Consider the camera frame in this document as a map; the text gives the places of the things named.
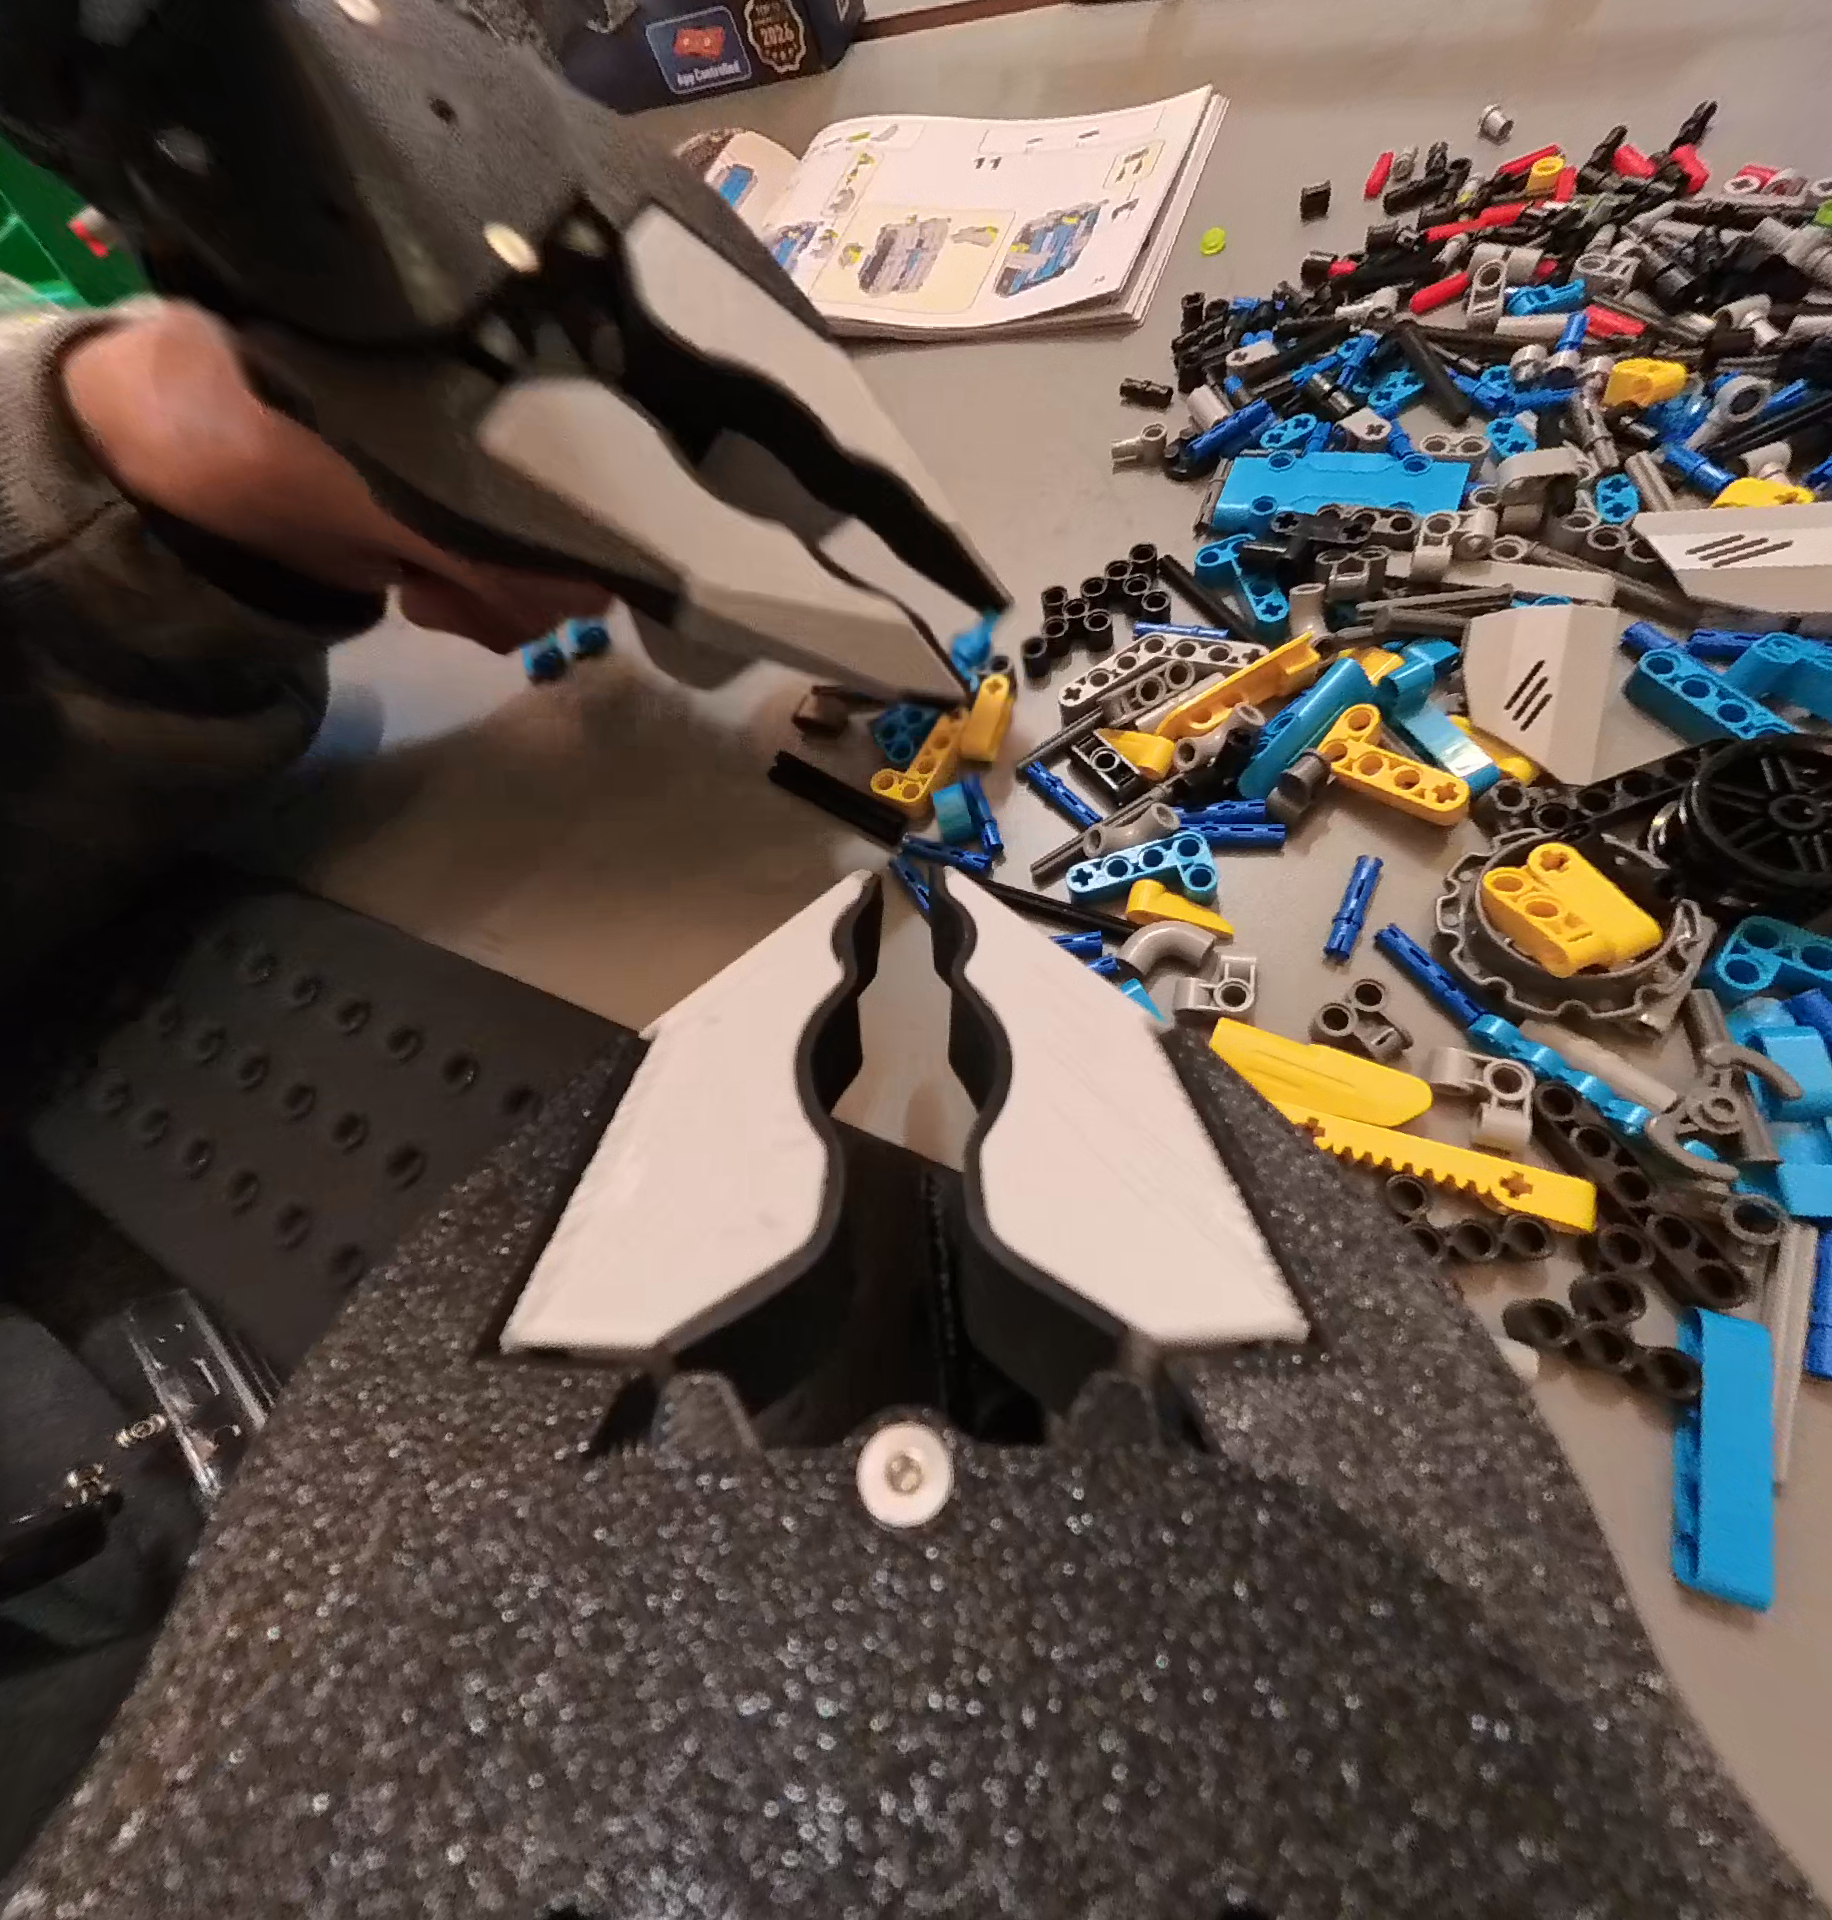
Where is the open instruction booklet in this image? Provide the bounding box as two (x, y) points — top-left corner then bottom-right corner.
(674, 82), (1230, 345)

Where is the person's left forearm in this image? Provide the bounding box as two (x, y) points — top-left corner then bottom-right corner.
(0, 294), (393, 705)

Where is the yellow toothed rack piece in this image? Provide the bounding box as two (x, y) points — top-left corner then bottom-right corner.
(1266, 1103), (1600, 1234)

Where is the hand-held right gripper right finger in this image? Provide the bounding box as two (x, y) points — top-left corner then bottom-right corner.
(930, 868), (1310, 1362)

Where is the grey striped panel piece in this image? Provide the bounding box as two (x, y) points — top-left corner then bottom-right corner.
(1463, 600), (1627, 783)
(1632, 496), (1832, 634)

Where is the black spoked toy wheel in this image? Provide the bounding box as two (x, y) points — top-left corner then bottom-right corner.
(1676, 730), (1832, 906)

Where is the black holed angle piece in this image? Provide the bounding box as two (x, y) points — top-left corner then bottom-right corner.
(1016, 543), (1168, 679)

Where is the black perforated panel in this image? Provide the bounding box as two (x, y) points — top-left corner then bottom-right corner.
(28, 894), (653, 1387)

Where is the green plastic crate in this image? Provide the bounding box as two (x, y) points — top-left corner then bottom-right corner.
(0, 82), (155, 313)

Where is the person's left hand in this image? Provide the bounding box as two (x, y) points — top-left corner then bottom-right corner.
(61, 303), (628, 656)

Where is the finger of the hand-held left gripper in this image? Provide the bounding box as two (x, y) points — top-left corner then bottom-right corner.
(615, 198), (1014, 611)
(478, 369), (977, 705)

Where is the dark grey turntable ring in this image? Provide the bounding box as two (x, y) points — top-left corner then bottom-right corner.
(1431, 828), (1715, 1037)

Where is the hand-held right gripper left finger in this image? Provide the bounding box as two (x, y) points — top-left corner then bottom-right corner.
(497, 868), (884, 1362)

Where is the flat blue panel piece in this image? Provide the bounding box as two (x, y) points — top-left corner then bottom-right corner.
(1211, 446), (1475, 536)

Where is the pile of toy building pieces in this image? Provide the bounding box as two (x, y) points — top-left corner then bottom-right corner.
(772, 96), (1832, 1613)

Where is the dark blue cardboard box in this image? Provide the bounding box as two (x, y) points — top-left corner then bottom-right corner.
(558, 0), (868, 113)

